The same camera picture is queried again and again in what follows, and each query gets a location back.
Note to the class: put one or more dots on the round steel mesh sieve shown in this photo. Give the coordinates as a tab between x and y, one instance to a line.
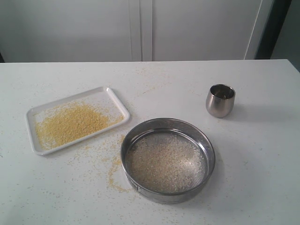
174	126

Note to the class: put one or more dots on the white rice grains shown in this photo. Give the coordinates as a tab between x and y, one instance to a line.
166	163

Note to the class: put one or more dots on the small stainless steel cup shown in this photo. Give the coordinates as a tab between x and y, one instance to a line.
220	100

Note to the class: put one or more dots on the yellow grain pile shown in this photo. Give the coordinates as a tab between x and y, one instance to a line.
71	121

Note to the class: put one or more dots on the white rectangular plastic tray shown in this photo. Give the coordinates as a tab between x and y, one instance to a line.
103	97

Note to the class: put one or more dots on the white cabinet doors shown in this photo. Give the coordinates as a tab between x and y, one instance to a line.
131	30

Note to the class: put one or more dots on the dark door frame post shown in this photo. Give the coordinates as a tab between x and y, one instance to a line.
272	29

